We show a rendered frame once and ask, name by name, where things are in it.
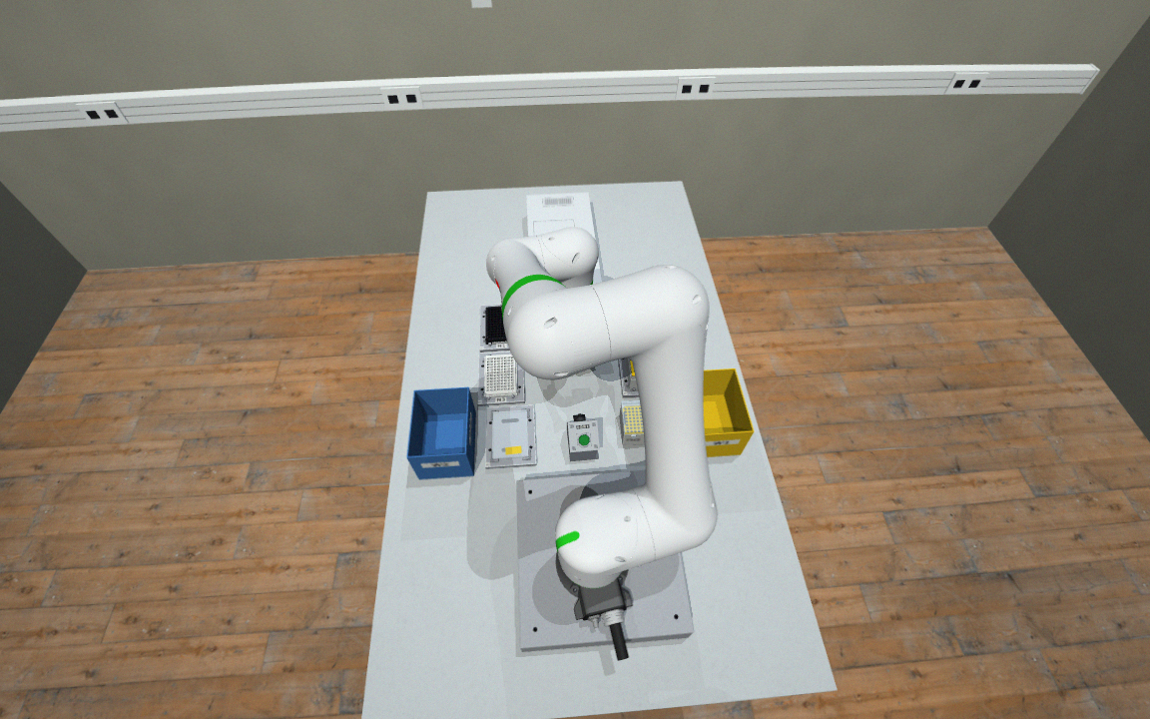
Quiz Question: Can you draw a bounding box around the blue bin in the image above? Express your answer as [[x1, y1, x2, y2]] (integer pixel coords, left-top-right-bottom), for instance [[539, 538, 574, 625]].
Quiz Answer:
[[406, 387, 476, 479]]

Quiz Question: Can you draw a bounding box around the yellow waste bin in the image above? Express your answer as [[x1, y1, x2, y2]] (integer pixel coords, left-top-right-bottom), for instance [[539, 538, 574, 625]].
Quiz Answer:
[[704, 368, 754, 457]]

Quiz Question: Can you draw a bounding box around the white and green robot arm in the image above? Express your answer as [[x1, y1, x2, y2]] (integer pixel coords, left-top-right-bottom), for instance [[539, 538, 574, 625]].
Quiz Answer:
[[486, 227, 718, 661]]

